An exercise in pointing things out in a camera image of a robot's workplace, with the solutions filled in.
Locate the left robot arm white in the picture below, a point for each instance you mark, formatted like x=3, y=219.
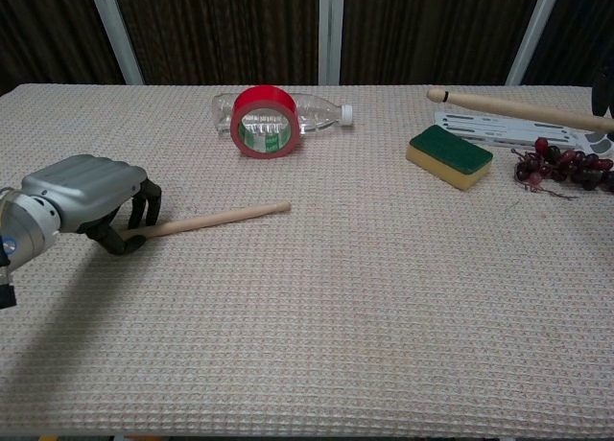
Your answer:
x=24, y=230

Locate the plain wooden drumstick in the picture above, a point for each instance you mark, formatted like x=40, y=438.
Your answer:
x=220, y=218

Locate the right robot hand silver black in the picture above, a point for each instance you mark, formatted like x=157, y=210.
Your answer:
x=605, y=91

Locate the green and yellow sponge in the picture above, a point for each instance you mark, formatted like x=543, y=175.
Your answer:
x=448, y=148

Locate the grey metal partition post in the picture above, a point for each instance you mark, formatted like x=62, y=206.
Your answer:
x=115, y=33
x=535, y=33
x=332, y=33

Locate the white folding laptop stand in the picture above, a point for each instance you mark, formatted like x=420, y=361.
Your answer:
x=489, y=129

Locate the red tape roll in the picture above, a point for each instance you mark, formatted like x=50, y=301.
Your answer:
x=261, y=98

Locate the dark brown corrugated panel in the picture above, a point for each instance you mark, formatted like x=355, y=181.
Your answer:
x=48, y=29
x=585, y=24
x=432, y=29
x=220, y=29

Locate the beige woven table cloth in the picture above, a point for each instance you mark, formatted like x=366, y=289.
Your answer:
x=307, y=292

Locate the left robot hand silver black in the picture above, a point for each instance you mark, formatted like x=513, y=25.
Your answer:
x=86, y=187

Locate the dark red grape bunch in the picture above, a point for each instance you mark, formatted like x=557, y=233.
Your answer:
x=561, y=165

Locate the clear plastic water bottle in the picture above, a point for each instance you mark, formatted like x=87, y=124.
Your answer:
x=321, y=115

